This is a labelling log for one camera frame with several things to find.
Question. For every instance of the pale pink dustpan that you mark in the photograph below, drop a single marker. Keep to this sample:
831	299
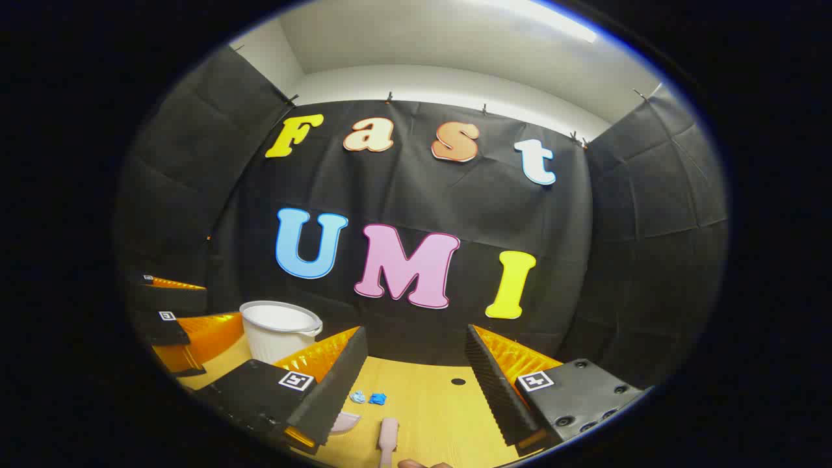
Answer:
345	422

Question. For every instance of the wooden desktop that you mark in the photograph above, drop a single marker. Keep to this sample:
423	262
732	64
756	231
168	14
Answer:
429	416

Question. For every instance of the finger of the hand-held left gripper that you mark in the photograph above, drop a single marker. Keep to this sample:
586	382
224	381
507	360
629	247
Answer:
162	330
169	300

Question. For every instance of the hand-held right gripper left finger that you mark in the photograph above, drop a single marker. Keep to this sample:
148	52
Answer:
328	390

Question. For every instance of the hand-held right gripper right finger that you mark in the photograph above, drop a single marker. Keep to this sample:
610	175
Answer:
497	390

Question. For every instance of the pale pink small broom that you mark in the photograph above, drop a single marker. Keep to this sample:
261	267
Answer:
389	432

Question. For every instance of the light blue paper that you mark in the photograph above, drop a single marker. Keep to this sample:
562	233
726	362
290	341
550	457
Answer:
357	396

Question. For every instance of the white ribbed garbage bin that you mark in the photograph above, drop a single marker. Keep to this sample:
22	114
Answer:
279	341

